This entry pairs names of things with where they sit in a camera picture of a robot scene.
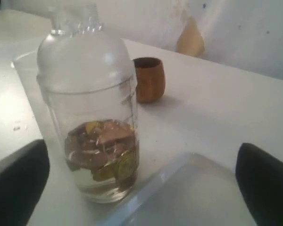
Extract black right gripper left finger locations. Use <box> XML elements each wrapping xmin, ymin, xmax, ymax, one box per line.
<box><xmin>0</xmin><ymin>139</ymin><xmax>50</xmax><ymax>226</ymax></box>

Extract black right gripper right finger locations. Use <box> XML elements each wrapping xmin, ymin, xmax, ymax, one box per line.
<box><xmin>235</xmin><ymin>143</ymin><xmax>283</xmax><ymax>226</ymax></box>

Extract clear plastic jar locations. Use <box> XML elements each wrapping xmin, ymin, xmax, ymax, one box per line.
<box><xmin>41</xmin><ymin>76</ymin><xmax>140</xmax><ymax>203</ymax></box>

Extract brown wooden blocks pile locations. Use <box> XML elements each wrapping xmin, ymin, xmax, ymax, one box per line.
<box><xmin>64</xmin><ymin>119</ymin><xmax>140</xmax><ymax>191</ymax></box>

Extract gold coins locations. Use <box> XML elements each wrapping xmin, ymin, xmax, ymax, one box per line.
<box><xmin>82</xmin><ymin>120</ymin><xmax>138</xmax><ymax>182</ymax></box>

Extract round brown wooden cup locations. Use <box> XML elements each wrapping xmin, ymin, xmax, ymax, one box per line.
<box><xmin>133</xmin><ymin>57</ymin><xmax>166</xmax><ymax>104</ymax></box>

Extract clear plastic dome lid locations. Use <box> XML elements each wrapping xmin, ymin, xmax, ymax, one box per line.
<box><xmin>37</xmin><ymin>3</ymin><xmax>136</xmax><ymax>94</ymax></box>

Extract white rectangular plastic tray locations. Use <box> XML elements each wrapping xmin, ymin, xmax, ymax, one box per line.
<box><xmin>101</xmin><ymin>153</ymin><xmax>255</xmax><ymax>226</ymax></box>

